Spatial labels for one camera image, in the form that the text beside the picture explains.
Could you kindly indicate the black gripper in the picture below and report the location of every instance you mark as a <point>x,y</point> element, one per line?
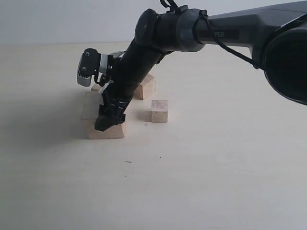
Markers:
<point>128,73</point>

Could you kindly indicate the second largest wooden cube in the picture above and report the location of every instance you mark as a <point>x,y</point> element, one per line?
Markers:
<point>146,88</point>

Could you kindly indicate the smallest wooden cube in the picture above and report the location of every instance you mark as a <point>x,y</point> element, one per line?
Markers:
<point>159,111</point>

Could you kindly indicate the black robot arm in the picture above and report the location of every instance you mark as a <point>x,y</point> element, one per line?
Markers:
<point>271,38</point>

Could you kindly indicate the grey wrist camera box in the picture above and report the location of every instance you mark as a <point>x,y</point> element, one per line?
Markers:
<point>94,64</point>

